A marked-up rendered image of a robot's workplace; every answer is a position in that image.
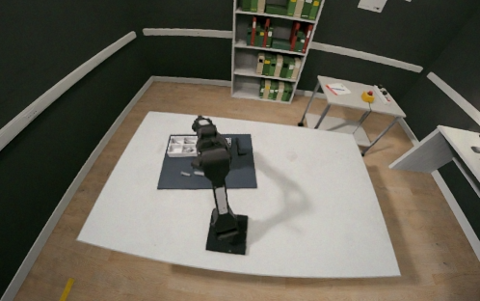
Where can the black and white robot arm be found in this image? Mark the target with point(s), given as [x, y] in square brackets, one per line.
[216, 165]

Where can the white divided parts tray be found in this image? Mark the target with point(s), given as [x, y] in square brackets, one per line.
[176, 150]

